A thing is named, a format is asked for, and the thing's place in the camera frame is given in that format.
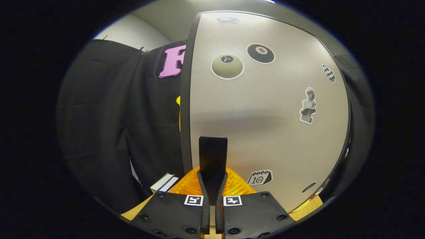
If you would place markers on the blue spine book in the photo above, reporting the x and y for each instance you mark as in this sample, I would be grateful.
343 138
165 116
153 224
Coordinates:
171 183

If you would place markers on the black backdrop cloth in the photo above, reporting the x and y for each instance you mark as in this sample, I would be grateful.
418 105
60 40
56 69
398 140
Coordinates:
99 116

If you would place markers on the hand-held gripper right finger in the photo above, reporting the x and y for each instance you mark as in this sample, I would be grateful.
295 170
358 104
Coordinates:
219 215

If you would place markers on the green spine book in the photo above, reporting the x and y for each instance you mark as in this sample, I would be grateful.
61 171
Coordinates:
158 183

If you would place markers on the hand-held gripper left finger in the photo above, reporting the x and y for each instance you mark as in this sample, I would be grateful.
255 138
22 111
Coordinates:
206 215

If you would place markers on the dark grey shoe cabinet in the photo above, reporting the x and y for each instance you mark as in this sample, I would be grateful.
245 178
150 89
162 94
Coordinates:
185 116

